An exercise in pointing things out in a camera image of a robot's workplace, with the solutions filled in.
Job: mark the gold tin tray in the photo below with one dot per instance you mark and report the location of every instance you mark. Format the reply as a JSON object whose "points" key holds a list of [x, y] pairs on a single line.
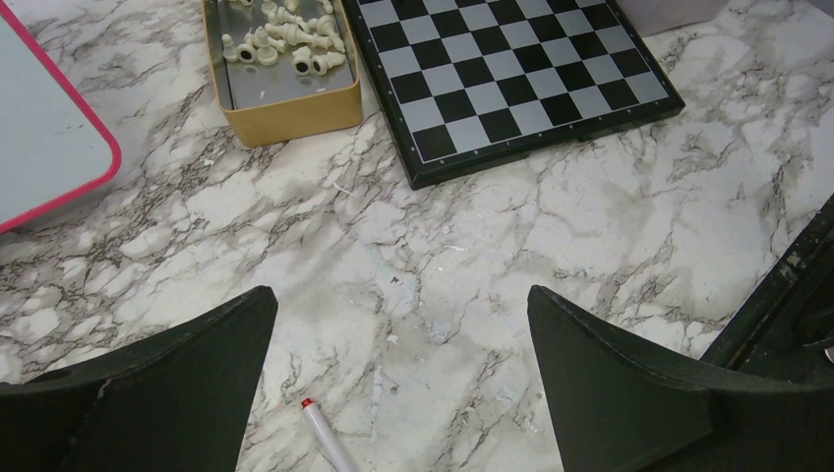
{"points": [[267, 105]]}

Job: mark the black and silver chessboard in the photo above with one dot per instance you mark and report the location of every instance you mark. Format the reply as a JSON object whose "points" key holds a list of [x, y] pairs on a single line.
{"points": [[468, 85]]}

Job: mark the pink tin tray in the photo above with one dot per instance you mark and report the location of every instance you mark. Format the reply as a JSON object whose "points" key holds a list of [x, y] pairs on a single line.
{"points": [[650, 17]]}

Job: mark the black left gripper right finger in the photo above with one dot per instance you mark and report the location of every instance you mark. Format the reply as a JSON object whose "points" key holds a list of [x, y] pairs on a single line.
{"points": [[620, 402]]}

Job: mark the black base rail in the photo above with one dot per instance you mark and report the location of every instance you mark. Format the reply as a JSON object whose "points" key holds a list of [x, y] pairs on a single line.
{"points": [[764, 338]]}

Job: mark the pink framed whiteboard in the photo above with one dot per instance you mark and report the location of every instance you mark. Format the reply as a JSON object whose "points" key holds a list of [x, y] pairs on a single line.
{"points": [[54, 148]]}

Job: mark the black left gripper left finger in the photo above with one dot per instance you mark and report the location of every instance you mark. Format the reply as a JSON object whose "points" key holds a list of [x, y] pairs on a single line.
{"points": [[178, 400]]}

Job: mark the pile of white chess pieces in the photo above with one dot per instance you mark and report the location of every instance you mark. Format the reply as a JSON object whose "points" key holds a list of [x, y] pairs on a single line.
{"points": [[307, 30]]}

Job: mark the white and red marker pen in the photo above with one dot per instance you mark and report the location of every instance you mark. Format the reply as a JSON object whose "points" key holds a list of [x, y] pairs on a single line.
{"points": [[332, 446]]}

